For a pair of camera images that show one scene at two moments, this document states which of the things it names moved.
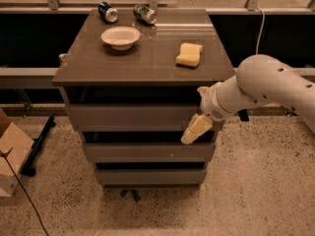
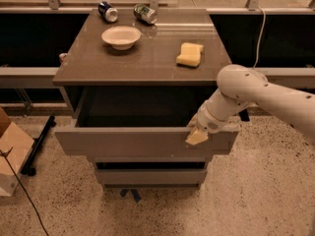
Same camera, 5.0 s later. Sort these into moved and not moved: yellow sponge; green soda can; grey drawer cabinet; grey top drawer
Moved: grey top drawer
Not moved: grey drawer cabinet; yellow sponge; green soda can
